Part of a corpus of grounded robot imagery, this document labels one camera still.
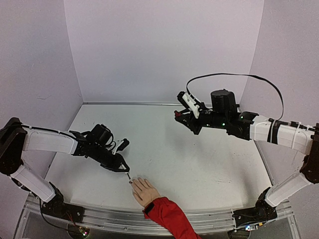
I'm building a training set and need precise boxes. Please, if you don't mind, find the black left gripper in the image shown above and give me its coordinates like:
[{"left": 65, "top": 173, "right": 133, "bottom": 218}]
[{"left": 91, "top": 144, "right": 130, "bottom": 173}]

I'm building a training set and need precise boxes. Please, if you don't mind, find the red nail polish bottle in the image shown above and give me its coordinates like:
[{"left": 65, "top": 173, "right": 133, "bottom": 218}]
[{"left": 174, "top": 111, "right": 181, "bottom": 117}]

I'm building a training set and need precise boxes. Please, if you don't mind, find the red jacket sleeve forearm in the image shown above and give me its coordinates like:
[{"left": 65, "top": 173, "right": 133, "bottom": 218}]
[{"left": 143, "top": 197, "right": 201, "bottom": 239}]

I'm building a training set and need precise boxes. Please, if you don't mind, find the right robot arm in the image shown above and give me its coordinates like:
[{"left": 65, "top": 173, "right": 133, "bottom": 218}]
[{"left": 174, "top": 90, "right": 319, "bottom": 208}]

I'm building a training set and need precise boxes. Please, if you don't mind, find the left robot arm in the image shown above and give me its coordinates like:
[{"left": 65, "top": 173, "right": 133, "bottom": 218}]
[{"left": 0, "top": 118, "right": 130, "bottom": 218}]

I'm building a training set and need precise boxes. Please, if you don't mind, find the mannequin hand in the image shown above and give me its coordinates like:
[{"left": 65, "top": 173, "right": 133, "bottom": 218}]
[{"left": 130, "top": 177, "right": 161, "bottom": 208}]

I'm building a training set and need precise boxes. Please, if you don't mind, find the circuit board with leds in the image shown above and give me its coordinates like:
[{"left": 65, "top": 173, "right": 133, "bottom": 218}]
[{"left": 67, "top": 224, "right": 90, "bottom": 239}]

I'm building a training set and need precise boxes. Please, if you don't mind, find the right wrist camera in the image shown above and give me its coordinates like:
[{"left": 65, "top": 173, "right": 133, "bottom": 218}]
[{"left": 177, "top": 91, "right": 206, "bottom": 119}]

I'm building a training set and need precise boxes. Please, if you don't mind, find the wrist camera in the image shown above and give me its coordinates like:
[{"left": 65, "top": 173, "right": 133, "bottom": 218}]
[
  {"left": 112, "top": 138, "right": 130, "bottom": 154},
  {"left": 177, "top": 91, "right": 206, "bottom": 119}
]

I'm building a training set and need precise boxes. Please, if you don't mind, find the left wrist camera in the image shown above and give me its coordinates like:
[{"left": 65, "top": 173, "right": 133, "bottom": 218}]
[{"left": 112, "top": 138, "right": 130, "bottom": 154}]

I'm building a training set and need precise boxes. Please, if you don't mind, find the aluminium front rail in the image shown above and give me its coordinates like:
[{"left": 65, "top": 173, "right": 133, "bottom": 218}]
[{"left": 34, "top": 197, "right": 292, "bottom": 239}]

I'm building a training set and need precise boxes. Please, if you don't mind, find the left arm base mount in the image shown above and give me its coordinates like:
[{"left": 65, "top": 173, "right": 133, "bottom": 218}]
[{"left": 40, "top": 189, "right": 85, "bottom": 223}]

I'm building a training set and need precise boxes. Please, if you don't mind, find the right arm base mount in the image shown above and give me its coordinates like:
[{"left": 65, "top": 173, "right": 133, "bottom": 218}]
[{"left": 232, "top": 187, "right": 277, "bottom": 228}]

